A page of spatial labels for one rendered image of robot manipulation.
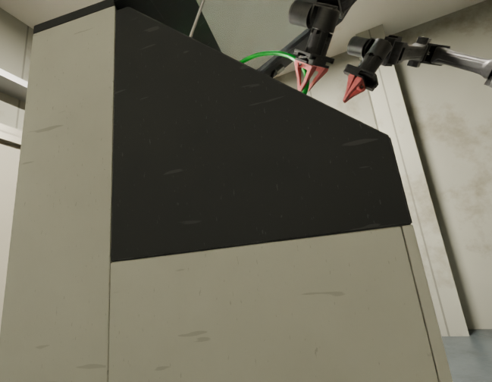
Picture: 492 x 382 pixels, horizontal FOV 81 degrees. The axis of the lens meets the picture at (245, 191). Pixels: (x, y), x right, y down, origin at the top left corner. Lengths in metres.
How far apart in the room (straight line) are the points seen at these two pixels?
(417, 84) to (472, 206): 1.47
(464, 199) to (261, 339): 3.26
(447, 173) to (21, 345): 3.57
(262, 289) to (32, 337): 0.51
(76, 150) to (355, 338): 0.71
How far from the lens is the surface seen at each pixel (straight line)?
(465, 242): 3.60
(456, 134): 3.83
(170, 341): 0.62
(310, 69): 0.84
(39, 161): 0.89
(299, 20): 0.89
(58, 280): 0.77
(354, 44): 1.09
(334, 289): 0.53
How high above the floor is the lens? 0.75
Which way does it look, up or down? 15 degrees up
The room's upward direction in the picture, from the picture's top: 6 degrees counter-clockwise
